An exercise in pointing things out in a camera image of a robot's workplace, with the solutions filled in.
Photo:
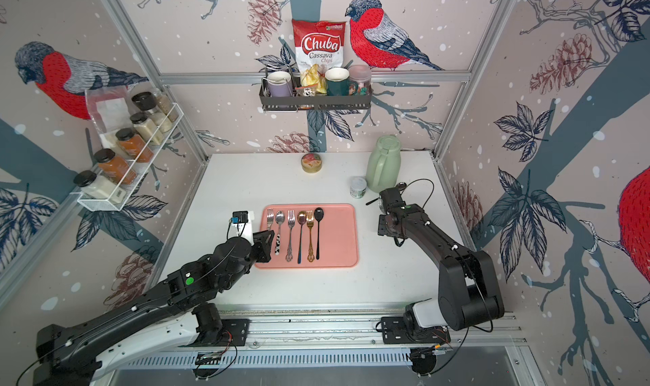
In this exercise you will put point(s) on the patterned handle steel fork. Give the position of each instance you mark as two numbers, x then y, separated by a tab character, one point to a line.
270	218

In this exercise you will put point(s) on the clear plastic bag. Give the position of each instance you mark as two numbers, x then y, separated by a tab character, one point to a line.
109	112

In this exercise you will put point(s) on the purple mug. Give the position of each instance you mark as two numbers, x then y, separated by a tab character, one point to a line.
280	84

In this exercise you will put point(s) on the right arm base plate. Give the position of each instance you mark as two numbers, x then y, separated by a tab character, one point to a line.
395	331

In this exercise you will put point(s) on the black spoon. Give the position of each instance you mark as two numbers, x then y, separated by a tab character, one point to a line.
319	215

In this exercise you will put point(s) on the dark green mug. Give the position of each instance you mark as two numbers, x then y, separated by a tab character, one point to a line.
338	81

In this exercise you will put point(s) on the pink plastic tray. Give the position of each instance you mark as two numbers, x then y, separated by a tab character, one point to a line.
338	238

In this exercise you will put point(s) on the white powder spice jar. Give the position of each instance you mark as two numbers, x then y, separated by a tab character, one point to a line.
99	187

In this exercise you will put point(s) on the gold fork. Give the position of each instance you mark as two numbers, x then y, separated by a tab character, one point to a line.
310	224

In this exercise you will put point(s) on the round gold tin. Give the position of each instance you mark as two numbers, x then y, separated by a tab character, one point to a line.
311	163

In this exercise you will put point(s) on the ornate silver fork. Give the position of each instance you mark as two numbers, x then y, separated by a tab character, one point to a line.
291	224

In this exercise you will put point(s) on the white wire spice rack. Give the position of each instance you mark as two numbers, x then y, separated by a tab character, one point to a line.
140	169

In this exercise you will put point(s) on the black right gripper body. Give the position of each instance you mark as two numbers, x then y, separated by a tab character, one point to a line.
383	227

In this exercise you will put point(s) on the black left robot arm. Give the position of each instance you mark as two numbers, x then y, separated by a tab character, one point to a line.
178	311

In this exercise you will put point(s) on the gold spoon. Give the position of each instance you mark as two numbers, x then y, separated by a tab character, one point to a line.
301	222

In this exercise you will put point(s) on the white handled steel spoon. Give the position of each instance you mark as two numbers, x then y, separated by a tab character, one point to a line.
279	220

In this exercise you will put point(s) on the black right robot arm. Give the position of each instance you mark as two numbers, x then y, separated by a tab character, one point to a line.
468	288

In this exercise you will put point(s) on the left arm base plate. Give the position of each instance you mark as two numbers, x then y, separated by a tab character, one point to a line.
228	332

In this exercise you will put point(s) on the black wall shelf basket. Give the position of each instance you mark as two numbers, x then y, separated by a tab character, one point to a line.
297	102

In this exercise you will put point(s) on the green thermos jug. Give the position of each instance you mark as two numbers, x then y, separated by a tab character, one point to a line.
384	164

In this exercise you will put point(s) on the beige spice jar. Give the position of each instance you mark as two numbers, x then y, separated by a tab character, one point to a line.
147	128

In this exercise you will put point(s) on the orange spice jar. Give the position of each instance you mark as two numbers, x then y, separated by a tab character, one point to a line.
134	145
115	167

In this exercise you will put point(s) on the red Chuba chips bag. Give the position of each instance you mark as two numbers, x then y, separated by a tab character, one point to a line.
319	47

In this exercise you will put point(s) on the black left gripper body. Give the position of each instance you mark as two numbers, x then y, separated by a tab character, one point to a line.
261	251

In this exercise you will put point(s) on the brown spice jar back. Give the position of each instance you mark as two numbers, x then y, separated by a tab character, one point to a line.
165	105

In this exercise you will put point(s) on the black pepper grinder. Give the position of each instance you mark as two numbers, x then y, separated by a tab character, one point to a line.
147	103

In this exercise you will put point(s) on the pink lidded clear container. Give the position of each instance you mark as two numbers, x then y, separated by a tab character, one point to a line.
360	80

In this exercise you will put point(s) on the orange spice jar front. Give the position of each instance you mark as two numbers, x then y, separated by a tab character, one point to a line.
115	167

